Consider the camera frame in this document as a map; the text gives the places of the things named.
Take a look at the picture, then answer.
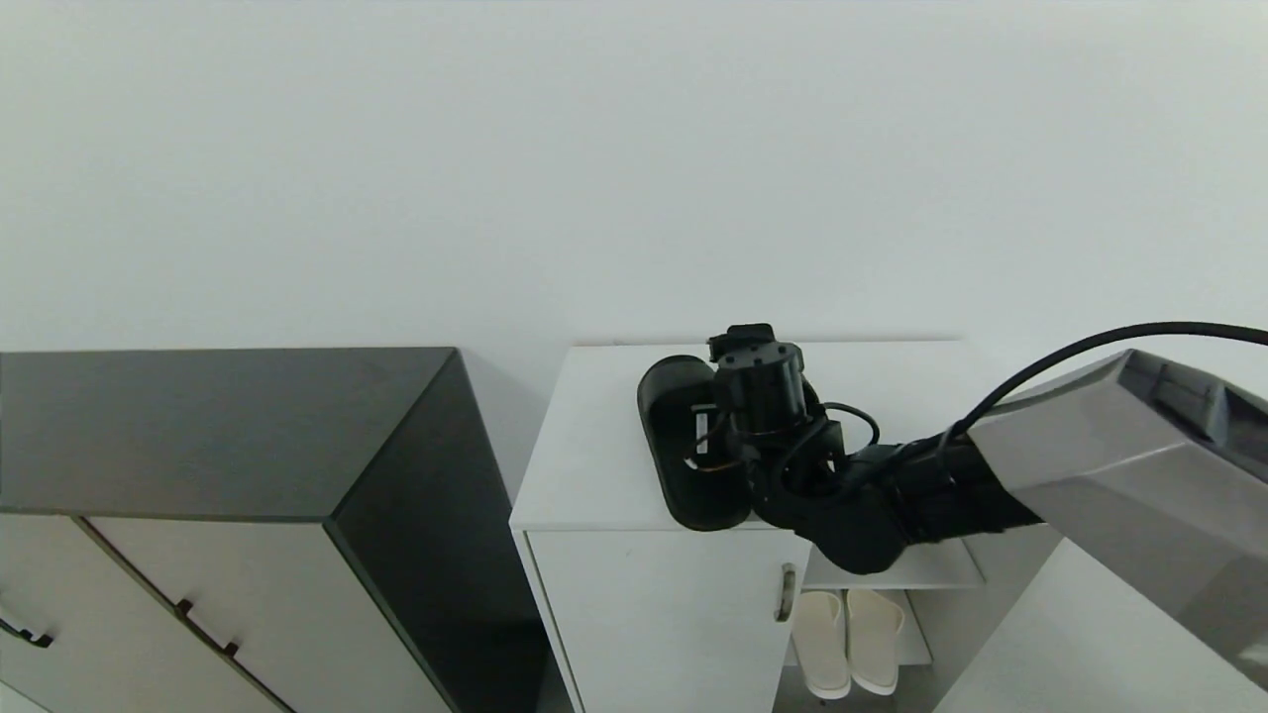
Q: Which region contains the white shoe cabinet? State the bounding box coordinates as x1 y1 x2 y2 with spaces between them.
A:
509 340 1063 713

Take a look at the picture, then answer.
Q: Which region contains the black cabinet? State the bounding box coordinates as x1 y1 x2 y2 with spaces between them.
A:
0 347 558 713

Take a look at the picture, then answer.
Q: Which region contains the black slipper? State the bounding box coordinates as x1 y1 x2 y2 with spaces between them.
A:
637 355 757 533

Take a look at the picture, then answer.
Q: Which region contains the white cabinet door with handle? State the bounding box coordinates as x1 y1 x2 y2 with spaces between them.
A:
522 529 814 713

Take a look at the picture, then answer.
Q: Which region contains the beige cabinet door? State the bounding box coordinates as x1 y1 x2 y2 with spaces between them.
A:
87 516 454 713
0 514 290 713

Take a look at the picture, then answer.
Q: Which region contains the white slipper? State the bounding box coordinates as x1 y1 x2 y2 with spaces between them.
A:
791 589 853 702
845 587 906 697

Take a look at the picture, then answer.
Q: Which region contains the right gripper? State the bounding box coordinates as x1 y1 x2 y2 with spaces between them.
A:
691 342 811 474

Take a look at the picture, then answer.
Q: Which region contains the black cable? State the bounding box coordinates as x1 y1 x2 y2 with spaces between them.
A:
818 401 882 455
946 321 1268 447

